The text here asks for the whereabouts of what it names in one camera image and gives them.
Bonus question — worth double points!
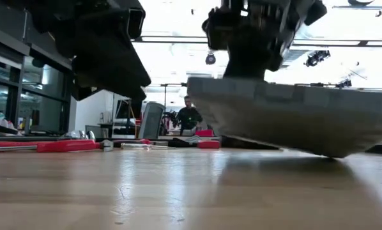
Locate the grey plastic tool case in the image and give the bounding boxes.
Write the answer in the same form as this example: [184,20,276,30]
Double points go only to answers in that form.
[187,75,382,159]

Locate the dark framed glass partition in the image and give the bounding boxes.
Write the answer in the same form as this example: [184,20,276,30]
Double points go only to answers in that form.
[0,19,76,137]

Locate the black metal stand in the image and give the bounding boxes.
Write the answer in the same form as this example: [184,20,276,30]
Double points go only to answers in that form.
[294,82,345,89]

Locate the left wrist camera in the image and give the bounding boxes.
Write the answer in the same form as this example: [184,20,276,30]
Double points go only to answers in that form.
[114,0,146,41]

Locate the black camera on stand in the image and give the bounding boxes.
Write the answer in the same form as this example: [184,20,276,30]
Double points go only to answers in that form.
[335,79,353,89]

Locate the person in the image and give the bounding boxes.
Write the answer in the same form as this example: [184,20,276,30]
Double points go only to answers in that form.
[176,95,204,135]

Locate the dark computer monitor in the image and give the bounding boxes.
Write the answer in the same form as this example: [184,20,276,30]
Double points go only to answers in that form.
[114,98,132,121]

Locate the black ceiling camera rig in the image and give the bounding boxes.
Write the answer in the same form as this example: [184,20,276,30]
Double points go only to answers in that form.
[304,49,332,68]

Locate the red handled claw hammer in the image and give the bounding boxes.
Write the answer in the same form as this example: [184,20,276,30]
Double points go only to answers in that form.
[0,138,115,153]

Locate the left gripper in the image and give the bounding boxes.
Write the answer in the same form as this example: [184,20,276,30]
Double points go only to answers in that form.
[52,0,152,102]

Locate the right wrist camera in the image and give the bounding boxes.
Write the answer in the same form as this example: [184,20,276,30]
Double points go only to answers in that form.
[202,6,245,51]

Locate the clear safety glasses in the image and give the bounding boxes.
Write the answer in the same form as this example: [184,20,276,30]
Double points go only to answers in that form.
[60,128,98,142]

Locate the hex key set red holder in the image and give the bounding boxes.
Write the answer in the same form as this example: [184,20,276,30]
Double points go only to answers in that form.
[195,139,222,150]

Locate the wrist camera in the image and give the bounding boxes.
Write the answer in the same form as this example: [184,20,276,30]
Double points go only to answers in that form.
[114,0,146,41]
[202,6,245,51]

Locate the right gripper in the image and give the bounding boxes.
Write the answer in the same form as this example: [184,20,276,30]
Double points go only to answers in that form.
[223,0,307,81]

